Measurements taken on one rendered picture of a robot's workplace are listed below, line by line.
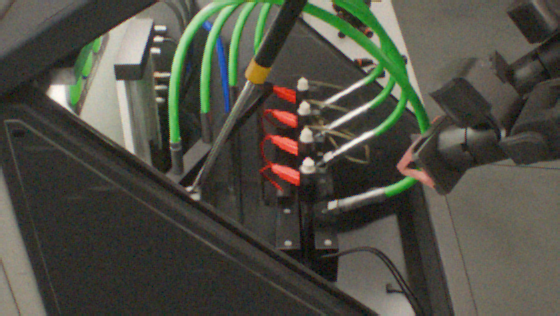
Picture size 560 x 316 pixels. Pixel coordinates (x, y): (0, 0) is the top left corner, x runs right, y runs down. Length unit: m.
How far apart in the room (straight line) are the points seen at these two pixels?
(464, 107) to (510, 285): 1.80
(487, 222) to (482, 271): 0.26
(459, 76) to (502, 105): 0.06
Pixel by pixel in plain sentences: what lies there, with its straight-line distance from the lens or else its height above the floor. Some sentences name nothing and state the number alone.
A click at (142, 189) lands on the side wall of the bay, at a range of 0.72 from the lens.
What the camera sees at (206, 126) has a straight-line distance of 1.18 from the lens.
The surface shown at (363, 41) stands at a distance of 0.89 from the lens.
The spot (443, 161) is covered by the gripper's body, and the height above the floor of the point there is 1.27.
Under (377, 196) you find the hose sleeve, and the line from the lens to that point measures 1.01.
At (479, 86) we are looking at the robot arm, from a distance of 0.79.
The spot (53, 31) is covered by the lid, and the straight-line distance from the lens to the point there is 0.62.
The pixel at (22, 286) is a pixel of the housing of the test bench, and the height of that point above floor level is 1.21.
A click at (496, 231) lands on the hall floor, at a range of 2.75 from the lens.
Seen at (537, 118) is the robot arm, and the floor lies 1.40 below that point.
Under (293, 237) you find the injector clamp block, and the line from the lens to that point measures 1.19.
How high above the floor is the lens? 1.80
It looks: 37 degrees down
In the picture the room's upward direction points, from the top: straight up
